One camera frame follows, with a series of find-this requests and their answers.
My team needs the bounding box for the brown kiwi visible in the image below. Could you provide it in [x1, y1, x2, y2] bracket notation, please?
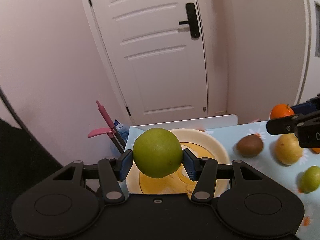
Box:
[236, 134, 264, 157]

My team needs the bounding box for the black door handle lock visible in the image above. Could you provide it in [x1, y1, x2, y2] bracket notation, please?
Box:
[179, 3, 200, 38]

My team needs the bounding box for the cream yellow fruit bowl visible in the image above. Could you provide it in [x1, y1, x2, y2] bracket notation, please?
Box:
[121, 128, 231, 196]

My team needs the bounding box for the white wardrobe door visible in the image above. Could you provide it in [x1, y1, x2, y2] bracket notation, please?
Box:
[295, 0, 319, 103]

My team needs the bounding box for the blue white package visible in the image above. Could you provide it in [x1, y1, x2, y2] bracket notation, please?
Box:
[114, 119, 130, 144]

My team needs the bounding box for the small orange tangerine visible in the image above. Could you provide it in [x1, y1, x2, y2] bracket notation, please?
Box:
[270, 104, 295, 119]

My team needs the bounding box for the white panel door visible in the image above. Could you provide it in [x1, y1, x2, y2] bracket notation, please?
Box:
[90, 0, 208, 125]

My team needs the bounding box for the yellow pear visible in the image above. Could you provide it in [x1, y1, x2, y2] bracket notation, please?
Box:
[274, 133, 303, 166]

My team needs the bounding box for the daisy print tablecloth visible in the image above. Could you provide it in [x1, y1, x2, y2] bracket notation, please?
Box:
[120, 120, 320, 240]

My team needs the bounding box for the green apple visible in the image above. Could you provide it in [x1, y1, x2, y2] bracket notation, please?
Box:
[300, 166, 320, 193]
[133, 128, 183, 179]

